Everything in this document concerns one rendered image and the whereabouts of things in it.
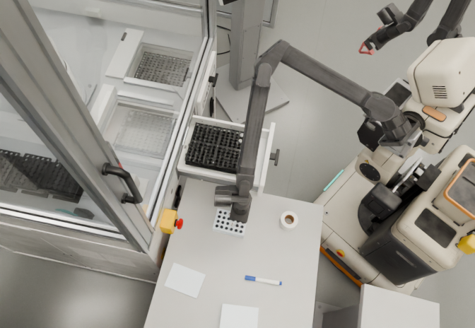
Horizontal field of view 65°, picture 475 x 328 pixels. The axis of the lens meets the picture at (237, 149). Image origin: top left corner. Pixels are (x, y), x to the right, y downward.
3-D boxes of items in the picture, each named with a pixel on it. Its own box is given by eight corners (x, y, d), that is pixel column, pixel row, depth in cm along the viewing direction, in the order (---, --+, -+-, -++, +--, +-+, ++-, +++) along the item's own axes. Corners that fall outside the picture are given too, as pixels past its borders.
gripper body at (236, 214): (228, 220, 135) (230, 213, 129) (235, 194, 140) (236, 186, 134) (246, 224, 135) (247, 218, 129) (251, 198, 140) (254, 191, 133)
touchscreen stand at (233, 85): (288, 102, 269) (324, -19, 179) (235, 128, 257) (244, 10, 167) (253, 55, 288) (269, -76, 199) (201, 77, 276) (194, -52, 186)
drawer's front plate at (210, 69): (215, 66, 177) (215, 50, 167) (201, 116, 164) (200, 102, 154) (212, 66, 177) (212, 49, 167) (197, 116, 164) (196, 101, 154)
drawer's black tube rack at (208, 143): (247, 140, 157) (249, 132, 151) (239, 177, 149) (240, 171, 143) (196, 130, 158) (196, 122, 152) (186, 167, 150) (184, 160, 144)
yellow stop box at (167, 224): (179, 216, 140) (178, 211, 134) (174, 235, 137) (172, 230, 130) (167, 213, 140) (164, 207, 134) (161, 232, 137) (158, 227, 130)
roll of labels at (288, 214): (277, 228, 148) (278, 225, 144) (280, 211, 151) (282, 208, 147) (295, 232, 147) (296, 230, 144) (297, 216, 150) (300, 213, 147)
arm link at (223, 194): (250, 182, 122) (249, 171, 130) (215, 179, 121) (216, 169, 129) (247, 213, 126) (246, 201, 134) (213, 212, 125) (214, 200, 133)
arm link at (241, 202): (251, 204, 125) (251, 189, 127) (231, 203, 125) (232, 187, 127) (249, 211, 131) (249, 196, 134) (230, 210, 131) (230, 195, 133)
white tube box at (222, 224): (247, 218, 149) (248, 215, 146) (243, 238, 145) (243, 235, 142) (217, 211, 150) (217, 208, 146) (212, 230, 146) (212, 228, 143)
